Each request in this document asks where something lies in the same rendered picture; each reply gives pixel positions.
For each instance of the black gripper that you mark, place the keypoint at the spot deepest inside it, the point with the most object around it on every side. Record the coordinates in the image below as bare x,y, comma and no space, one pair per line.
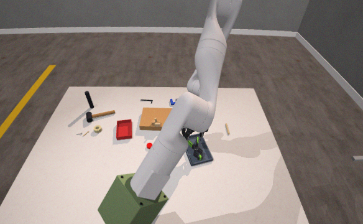
188,132

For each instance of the wooden-handled black mallet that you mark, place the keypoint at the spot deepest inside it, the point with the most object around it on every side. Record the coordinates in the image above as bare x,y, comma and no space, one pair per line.
90,116

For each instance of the tan hollow cylinder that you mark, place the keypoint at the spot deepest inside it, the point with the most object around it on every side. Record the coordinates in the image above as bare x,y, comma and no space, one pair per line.
97,129

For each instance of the black spring clamp with green grips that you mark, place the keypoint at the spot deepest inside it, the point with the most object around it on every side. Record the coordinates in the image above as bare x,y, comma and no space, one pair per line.
196,149

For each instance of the light wooden board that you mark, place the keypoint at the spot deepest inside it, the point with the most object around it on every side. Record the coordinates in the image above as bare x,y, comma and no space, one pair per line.
149,114

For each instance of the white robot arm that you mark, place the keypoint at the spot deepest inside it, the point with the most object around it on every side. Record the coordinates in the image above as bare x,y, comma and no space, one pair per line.
194,109

